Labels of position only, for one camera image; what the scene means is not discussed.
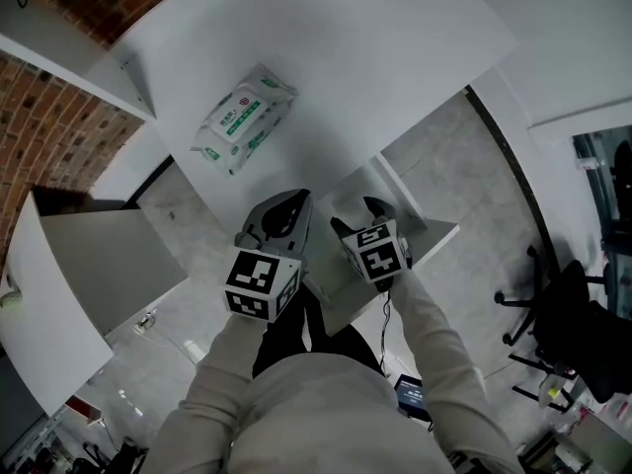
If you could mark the red edged box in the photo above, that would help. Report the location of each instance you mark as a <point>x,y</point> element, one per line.
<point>81,405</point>

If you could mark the person's torso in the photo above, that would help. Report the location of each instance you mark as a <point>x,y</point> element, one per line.
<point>321,413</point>

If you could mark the dark framed window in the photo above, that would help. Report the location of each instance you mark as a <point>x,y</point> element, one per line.
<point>607,190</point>

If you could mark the white desk with hutch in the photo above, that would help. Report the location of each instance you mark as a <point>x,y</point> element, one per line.
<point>345,67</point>

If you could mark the white power adapter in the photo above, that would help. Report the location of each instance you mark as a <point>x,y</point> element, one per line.
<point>192,349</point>

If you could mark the clear plastic bag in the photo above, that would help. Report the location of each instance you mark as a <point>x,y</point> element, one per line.
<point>555,393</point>

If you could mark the small pale vase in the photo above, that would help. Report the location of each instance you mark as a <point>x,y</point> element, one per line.
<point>10,299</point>

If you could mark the white drawer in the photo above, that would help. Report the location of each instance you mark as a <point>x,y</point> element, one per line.
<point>429,245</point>

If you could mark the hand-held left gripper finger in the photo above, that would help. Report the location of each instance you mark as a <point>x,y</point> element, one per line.
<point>272,222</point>
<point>287,225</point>

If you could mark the person's legs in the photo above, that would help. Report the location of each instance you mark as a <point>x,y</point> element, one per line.
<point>296,324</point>

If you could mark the white cabinet panel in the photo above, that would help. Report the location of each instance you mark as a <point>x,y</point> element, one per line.
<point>49,314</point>

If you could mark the white green wet wipes pack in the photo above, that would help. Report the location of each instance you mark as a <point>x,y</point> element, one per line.
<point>242,121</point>

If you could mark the person's right forearm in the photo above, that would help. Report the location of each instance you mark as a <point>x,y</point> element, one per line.
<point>434,343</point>

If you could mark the white open cabinet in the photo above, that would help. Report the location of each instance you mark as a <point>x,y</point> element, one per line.
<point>113,255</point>

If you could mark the black office chair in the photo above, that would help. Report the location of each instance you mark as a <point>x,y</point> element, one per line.
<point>568,304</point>

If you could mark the small white plug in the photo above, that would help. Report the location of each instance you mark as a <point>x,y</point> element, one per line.
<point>147,321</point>

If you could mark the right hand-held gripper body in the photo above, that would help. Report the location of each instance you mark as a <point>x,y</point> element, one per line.
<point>377,257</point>

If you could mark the person's left forearm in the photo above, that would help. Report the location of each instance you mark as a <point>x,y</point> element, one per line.
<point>217,363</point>

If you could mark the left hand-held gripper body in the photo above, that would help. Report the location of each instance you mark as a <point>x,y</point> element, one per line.
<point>257,277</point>

